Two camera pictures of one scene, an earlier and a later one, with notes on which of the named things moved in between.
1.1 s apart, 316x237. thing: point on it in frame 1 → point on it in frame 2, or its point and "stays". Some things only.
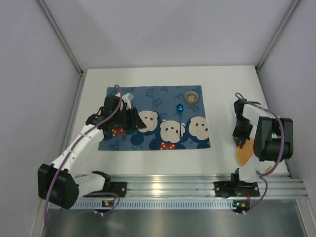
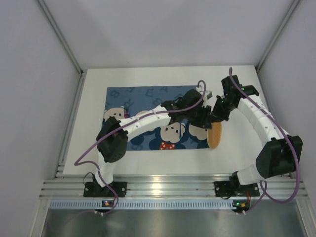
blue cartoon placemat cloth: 174,116 stays
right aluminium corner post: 261,62 stays
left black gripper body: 129,118 → 202,118
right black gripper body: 240,137 → 219,112
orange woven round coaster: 244,154 → 214,135
